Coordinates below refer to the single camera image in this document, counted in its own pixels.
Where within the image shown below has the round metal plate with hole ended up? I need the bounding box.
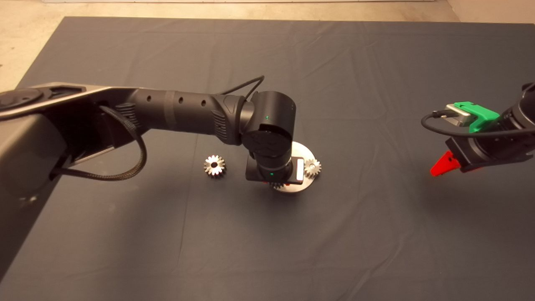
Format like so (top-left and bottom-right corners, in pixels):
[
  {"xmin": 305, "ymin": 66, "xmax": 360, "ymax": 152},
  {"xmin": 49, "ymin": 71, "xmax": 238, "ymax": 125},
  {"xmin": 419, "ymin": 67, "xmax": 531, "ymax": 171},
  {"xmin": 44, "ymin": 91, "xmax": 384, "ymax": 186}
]
[{"xmin": 272, "ymin": 141, "xmax": 318, "ymax": 194}]

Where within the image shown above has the thin black left camera cable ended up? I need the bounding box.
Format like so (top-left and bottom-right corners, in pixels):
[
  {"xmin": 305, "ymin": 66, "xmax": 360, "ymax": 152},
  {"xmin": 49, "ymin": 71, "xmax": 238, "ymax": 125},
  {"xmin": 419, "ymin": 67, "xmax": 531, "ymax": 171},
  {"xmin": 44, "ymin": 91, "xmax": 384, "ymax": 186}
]
[{"xmin": 219, "ymin": 75, "xmax": 265, "ymax": 101}]

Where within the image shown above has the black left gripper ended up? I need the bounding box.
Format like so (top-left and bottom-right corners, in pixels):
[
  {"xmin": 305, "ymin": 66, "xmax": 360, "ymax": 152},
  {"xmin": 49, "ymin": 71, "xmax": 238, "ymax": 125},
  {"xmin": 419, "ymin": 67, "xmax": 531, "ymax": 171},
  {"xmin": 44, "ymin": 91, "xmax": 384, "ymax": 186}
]
[{"xmin": 245, "ymin": 156, "xmax": 305, "ymax": 187}]

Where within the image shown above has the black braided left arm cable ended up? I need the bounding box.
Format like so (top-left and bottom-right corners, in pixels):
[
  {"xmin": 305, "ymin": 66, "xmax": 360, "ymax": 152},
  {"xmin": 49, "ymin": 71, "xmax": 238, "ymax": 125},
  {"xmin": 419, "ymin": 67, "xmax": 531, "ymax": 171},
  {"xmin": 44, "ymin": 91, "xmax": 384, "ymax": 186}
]
[{"xmin": 50, "ymin": 105, "xmax": 148, "ymax": 181}]

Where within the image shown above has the black right camera cable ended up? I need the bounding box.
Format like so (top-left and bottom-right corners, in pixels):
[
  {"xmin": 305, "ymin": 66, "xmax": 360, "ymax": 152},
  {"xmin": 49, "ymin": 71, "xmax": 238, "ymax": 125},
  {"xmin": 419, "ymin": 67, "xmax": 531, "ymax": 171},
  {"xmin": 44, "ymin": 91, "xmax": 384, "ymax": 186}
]
[{"xmin": 421, "ymin": 110, "xmax": 535, "ymax": 138}]

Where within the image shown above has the larger steel gear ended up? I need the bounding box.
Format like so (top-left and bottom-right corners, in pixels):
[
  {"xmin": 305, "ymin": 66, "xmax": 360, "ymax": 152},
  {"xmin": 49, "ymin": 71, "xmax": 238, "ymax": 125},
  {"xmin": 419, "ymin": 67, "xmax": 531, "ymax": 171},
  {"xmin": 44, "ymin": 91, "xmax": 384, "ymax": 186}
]
[{"xmin": 204, "ymin": 155, "xmax": 227, "ymax": 179}]

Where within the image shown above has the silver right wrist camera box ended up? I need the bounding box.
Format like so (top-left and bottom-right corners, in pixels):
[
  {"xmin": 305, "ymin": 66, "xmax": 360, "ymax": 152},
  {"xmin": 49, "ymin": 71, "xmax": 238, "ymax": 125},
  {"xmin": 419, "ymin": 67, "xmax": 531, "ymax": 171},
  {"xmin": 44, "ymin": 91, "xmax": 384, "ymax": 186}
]
[{"xmin": 444, "ymin": 104, "xmax": 475, "ymax": 127}]

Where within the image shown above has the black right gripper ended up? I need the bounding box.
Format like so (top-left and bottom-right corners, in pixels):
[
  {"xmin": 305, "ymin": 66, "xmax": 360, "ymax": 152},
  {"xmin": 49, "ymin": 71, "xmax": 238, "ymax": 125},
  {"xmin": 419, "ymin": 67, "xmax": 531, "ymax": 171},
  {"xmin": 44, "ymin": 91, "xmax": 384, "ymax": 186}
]
[{"xmin": 431, "ymin": 133, "xmax": 508, "ymax": 177}]

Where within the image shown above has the green right camera mount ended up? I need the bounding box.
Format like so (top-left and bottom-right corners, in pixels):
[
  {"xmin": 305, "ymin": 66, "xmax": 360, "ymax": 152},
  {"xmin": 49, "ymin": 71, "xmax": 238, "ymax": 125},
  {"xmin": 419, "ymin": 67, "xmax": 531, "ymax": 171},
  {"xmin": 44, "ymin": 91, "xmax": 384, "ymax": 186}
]
[{"xmin": 453, "ymin": 102, "xmax": 501, "ymax": 133}]

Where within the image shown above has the dark grey table cloth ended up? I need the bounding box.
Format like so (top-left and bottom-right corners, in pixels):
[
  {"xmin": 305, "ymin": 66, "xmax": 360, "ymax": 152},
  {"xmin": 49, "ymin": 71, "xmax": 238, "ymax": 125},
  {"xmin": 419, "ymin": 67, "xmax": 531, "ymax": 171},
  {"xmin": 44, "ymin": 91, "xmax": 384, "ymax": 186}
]
[{"xmin": 0, "ymin": 17, "xmax": 535, "ymax": 301}]

